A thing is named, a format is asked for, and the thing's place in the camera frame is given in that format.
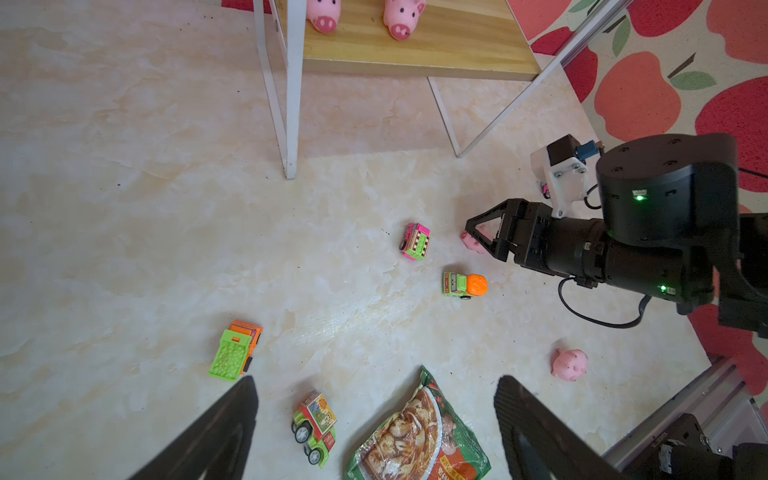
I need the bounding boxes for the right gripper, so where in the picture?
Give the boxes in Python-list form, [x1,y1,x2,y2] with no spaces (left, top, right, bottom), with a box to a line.
[465,199,606,282]

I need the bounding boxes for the wooden two-tier shelf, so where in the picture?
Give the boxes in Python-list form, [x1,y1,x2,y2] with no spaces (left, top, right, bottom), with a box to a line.
[253,1,559,180]

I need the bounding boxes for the front aluminium rail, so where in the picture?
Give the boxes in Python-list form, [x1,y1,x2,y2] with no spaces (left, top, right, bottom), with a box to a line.
[603,357,767,479]

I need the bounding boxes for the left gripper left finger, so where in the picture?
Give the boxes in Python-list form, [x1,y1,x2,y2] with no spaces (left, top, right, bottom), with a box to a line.
[132,376,259,479]

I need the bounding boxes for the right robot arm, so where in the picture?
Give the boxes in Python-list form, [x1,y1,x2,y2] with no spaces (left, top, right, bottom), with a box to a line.
[465,133,767,337]

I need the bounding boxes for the green snack bag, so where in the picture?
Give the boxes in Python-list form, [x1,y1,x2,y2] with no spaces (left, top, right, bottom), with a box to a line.
[344,368,492,480]

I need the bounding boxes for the green orange dump truck toy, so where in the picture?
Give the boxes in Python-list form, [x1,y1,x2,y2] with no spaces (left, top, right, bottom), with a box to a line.
[208,320,264,382]

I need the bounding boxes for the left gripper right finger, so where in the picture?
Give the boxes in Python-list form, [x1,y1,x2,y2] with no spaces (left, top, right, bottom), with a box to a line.
[494,375,625,479]

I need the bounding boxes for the pink pig toy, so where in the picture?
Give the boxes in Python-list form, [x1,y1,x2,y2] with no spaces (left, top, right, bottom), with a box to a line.
[306,0,342,34]
[383,0,427,41]
[460,231,487,254]
[551,349,589,382]

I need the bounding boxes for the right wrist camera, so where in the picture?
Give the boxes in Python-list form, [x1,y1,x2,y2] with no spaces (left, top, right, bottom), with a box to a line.
[530,134,604,219]

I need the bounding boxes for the right aluminium frame post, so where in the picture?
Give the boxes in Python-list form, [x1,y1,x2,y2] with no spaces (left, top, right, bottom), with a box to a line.
[540,0,632,78]

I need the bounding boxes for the pink green truck toy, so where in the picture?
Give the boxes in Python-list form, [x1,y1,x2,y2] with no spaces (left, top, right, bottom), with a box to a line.
[399,223,431,261]

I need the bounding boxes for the green orange mixer truck toy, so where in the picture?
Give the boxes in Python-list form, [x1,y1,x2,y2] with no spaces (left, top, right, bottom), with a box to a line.
[443,272,488,300]

